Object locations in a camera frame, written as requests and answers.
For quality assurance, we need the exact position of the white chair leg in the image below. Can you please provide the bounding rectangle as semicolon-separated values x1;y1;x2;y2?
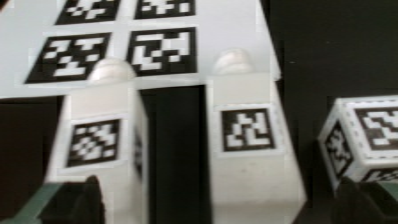
206;49;305;224
46;58;149;224

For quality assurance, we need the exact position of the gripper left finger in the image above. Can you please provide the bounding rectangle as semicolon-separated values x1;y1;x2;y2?
0;176;104;224

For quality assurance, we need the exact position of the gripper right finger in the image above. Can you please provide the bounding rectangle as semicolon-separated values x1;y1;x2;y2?
330;177;398;224

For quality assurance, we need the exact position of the white base tag sheet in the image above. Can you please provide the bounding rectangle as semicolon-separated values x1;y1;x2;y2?
0;0;280;98

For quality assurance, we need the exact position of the white tagged nut cube left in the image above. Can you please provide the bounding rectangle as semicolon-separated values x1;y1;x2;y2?
318;95;398;188

